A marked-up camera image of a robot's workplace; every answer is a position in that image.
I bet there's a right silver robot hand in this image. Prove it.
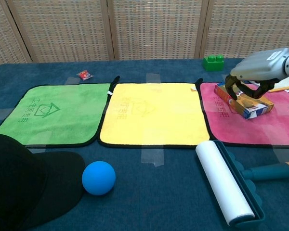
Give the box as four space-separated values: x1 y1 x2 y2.
224 47 289 101

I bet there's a yellow printed cardboard box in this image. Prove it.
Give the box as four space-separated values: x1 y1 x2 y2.
214 83 275 120

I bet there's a pink cloth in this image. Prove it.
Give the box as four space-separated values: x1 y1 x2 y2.
196 78 289 148

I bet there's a yellow cloth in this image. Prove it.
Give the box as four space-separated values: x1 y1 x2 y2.
97 76 210 149

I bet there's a green cloth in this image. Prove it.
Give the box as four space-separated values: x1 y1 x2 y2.
0 83 111 147

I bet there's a white paper booklet stack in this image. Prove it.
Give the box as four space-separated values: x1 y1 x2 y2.
249 76 289 93

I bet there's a green toy building block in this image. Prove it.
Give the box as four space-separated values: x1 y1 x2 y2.
202 54 225 72

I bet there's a woven folding screen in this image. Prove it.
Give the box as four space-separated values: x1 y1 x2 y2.
0 0 289 69

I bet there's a teal lint roller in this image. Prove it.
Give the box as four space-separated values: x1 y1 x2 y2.
195 140 289 229

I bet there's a small red wrapped candy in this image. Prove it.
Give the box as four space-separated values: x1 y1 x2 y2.
77 70 94 80

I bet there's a blue rubber ball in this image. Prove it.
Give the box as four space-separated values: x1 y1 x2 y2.
81 161 117 196

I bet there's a black baseball cap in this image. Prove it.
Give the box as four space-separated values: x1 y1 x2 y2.
0 134 86 231

